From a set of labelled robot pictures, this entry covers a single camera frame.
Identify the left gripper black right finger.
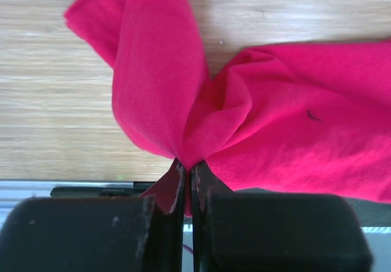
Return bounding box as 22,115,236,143
191,163,373,271

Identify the magenta pink t-shirt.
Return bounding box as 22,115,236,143
64,0,390,202

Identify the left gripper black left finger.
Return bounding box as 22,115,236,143
1,161,185,271

